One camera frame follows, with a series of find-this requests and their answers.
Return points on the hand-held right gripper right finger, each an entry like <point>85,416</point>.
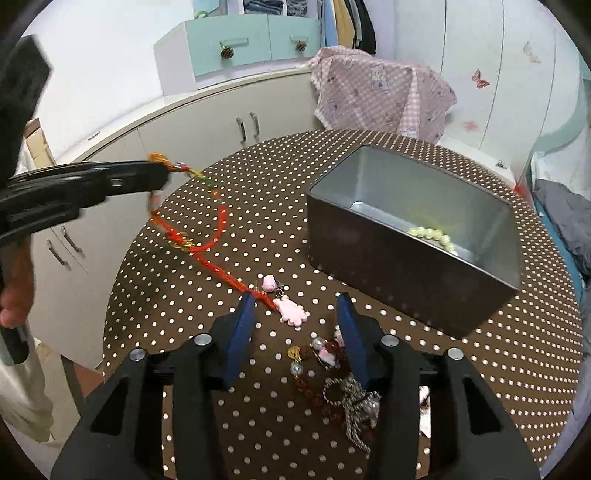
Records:
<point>353,341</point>

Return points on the blue hanging garment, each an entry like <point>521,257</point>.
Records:
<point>328,23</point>

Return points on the person's left hand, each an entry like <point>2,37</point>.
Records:
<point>18,290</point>

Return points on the person's white clothing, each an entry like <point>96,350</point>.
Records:
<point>25,397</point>

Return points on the cardboard box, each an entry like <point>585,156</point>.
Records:
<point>39,143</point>

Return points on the pinecone drawer ornament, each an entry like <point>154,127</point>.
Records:
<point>301,46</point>
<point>226,51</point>

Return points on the black hanging garment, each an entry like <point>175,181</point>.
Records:
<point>364,25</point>

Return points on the teal and white headboard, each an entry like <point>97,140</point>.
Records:
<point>561,131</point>

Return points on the yellow hanging garment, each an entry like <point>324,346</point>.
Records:
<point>344,21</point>

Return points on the teal drawer cabinet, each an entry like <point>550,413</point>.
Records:
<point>249,50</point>

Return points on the white wardrobe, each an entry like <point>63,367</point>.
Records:
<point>415,37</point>

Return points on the pink butterfly wall sticker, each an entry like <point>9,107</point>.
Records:
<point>481,79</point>

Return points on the brown polka dot tablecloth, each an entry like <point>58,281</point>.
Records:
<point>277,438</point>

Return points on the white cabinet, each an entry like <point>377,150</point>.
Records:
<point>184,124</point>

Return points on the blue bed sheet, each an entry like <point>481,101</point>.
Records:
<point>577,277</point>

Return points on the dark metal tin box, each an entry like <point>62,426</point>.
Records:
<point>392,272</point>

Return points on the pale butterfly wall sticker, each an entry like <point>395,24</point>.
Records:
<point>532,51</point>

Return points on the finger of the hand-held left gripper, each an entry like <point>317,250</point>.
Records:
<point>41,210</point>
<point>138,173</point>

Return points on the pink bear print cloth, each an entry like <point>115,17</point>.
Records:
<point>369,92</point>

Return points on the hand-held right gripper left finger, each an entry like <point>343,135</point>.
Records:
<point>242,332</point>

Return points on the white cubby shelf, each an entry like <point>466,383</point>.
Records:
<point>295,9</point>

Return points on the grey blanket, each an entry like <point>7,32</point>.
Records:
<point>563,217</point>

